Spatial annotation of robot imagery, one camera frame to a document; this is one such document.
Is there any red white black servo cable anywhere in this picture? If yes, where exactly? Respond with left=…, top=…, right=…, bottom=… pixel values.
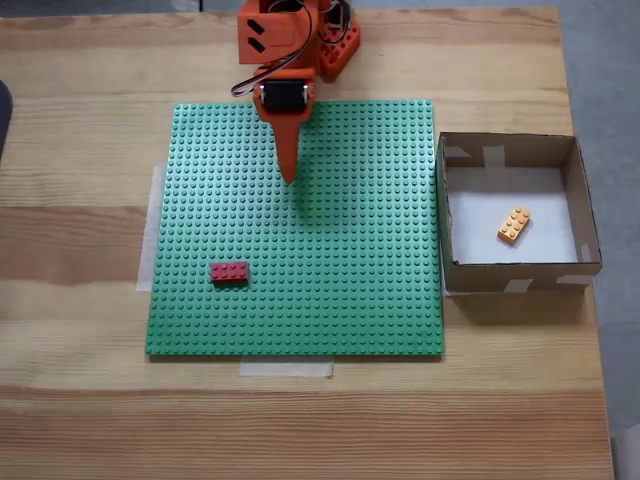
left=229, top=0, right=314, bottom=99

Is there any masking tape strip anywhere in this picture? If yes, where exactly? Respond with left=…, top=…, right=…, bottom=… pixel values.
left=135, top=162, right=169, bottom=294
left=238, top=357, right=335, bottom=380

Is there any green lego baseplate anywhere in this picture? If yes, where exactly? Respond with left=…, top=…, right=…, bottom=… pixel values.
left=144, top=99, right=446, bottom=359

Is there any black rounded object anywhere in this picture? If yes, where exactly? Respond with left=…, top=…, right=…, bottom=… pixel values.
left=0, top=79, right=15, bottom=166

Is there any yellow lego block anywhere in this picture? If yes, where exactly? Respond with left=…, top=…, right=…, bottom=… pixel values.
left=495, top=204, right=534, bottom=246

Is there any open cardboard box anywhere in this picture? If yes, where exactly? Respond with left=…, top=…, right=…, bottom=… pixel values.
left=436, top=131, right=604, bottom=297

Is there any red lego block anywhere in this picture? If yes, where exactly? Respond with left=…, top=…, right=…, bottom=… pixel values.
left=209, top=261, right=251, bottom=286

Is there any white paper sheet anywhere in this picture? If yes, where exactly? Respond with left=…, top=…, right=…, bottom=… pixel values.
left=444, top=167, right=580, bottom=265

